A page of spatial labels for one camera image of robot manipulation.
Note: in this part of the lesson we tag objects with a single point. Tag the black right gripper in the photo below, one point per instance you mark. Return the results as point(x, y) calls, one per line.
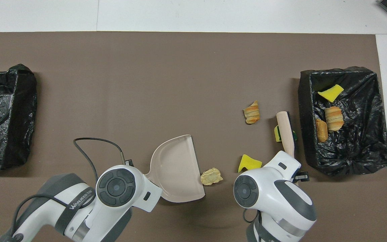
point(301, 176)

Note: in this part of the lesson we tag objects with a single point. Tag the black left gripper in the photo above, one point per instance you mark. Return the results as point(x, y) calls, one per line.
point(129, 163)

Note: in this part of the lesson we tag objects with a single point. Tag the beige hand brush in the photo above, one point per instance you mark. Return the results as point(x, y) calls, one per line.
point(285, 132)

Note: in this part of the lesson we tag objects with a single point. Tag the beige plastic dustpan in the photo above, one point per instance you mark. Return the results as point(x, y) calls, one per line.
point(176, 168)

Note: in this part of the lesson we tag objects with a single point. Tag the green and yellow sponge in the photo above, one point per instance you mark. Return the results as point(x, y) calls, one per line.
point(277, 134)

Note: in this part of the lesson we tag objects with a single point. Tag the brown bread roll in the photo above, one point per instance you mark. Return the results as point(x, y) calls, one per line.
point(321, 131)

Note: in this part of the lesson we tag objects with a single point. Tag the yellow sponge piece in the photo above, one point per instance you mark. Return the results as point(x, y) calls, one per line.
point(330, 94)
point(247, 163)

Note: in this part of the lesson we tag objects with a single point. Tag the striped croissant piece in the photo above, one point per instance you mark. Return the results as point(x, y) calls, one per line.
point(252, 113)
point(334, 118)

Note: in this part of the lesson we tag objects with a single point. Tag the pale crumbly bread piece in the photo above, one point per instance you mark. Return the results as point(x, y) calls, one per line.
point(211, 177)

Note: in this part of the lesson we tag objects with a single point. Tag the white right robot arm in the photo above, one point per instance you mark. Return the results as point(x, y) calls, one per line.
point(281, 201)

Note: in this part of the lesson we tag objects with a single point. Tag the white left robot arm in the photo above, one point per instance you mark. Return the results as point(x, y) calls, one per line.
point(79, 215)

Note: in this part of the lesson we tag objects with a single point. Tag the brown table mat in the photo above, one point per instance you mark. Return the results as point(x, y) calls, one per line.
point(193, 50)

